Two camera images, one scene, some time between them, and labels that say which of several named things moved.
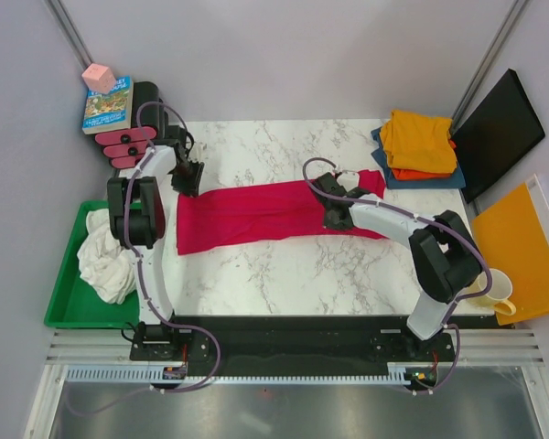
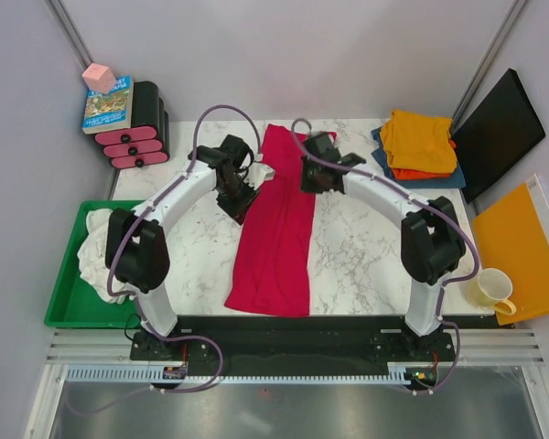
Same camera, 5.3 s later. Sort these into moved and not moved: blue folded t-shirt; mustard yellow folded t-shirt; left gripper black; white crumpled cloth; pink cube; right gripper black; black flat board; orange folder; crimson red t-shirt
Moved: left gripper black; right gripper black; crimson red t-shirt
Not moved: pink cube; orange folder; mustard yellow folded t-shirt; black flat board; blue folded t-shirt; white crumpled cloth
